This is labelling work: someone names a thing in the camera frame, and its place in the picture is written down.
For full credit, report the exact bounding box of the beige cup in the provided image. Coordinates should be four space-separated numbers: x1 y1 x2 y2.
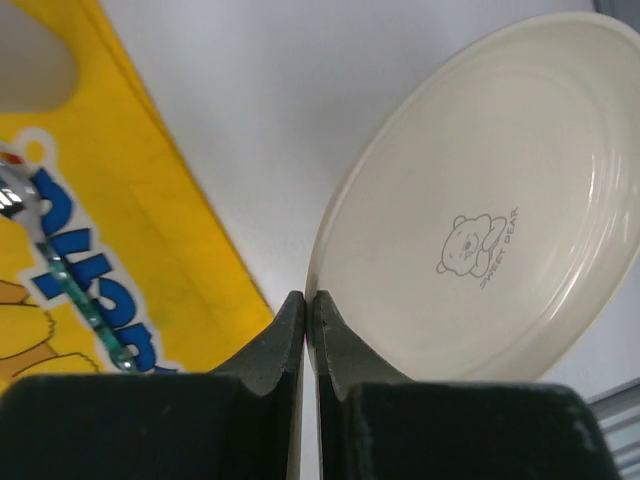
1 1 78 113

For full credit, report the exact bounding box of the cream bear plate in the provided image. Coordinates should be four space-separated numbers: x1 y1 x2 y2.
306 12 639 381

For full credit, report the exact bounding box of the green handled silver spoon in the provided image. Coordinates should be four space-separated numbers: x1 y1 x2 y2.
1 151 138 374

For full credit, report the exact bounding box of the yellow Pikachu placemat cloth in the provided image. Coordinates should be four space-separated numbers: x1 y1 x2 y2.
1 1 271 373

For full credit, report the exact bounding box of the aluminium front rail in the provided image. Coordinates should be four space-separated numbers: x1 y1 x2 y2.
590 382 640 479

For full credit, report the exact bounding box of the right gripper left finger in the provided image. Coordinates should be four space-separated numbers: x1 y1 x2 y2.
1 291 306 479

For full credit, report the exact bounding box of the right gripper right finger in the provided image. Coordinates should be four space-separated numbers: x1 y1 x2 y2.
312 291 619 479

